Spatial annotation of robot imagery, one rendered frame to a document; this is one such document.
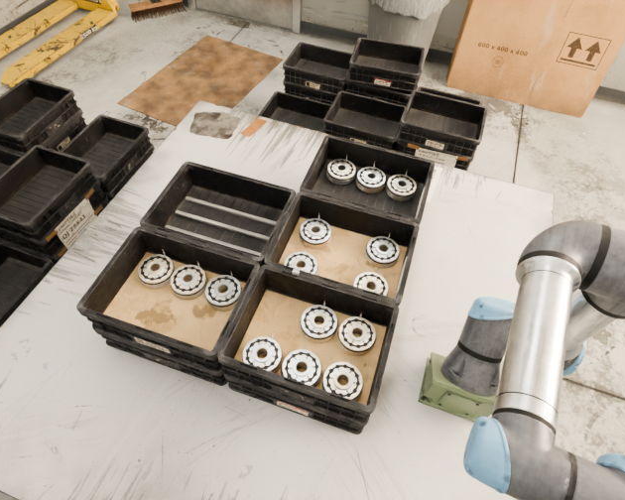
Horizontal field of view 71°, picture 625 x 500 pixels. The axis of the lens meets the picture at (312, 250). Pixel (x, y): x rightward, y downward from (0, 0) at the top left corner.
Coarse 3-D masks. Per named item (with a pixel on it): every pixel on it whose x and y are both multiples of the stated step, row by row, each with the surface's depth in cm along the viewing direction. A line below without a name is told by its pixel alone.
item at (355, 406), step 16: (288, 272) 121; (336, 288) 119; (384, 304) 117; (384, 352) 108; (240, 368) 105; (256, 368) 105; (384, 368) 106; (288, 384) 103; (304, 384) 103; (336, 400) 101; (352, 400) 101
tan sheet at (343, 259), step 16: (336, 240) 141; (352, 240) 141; (368, 240) 142; (320, 256) 137; (336, 256) 137; (352, 256) 138; (400, 256) 138; (320, 272) 134; (336, 272) 134; (352, 272) 134; (384, 272) 135; (400, 272) 135; (368, 288) 131
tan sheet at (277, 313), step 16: (272, 304) 127; (288, 304) 127; (304, 304) 127; (256, 320) 123; (272, 320) 123; (288, 320) 124; (256, 336) 120; (288, 336) 121; (304, 336) 121; (336, 336) 121; (240, 352) 118; (288, 352) 118; (320, 352) 118; (336, 352) 119; (368, 352) 119; (304, 368) 116; (368, 368) 116; (320, 384) 113; (368, 384) 114
